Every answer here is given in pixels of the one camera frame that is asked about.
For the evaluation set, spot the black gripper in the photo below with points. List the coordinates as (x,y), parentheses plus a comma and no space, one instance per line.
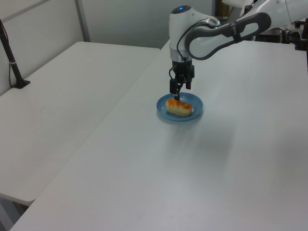
(183,71)

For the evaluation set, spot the orange glazed bread roll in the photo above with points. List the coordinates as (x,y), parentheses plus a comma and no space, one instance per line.
(179,108)

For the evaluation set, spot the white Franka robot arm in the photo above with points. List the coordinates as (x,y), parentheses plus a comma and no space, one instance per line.
(207,41)

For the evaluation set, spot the blue round plastic plate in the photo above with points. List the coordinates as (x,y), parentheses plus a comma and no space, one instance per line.
(196,106)

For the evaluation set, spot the blue partition edge strip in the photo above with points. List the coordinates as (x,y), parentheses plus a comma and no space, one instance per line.
(213,8)

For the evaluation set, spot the black electronics box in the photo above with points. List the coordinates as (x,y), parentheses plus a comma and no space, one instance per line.
(269,36)

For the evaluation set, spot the dark clamp stand with pole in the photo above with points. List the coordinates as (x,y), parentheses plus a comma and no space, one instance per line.
(301,43)

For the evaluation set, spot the white adjacent table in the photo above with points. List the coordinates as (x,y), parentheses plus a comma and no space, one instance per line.
(48,108)

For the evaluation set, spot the grey partition frame post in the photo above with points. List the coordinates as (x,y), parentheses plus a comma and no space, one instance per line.
(83,20)

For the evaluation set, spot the black slanted camera stand pole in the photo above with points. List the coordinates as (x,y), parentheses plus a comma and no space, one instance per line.
(10,57)

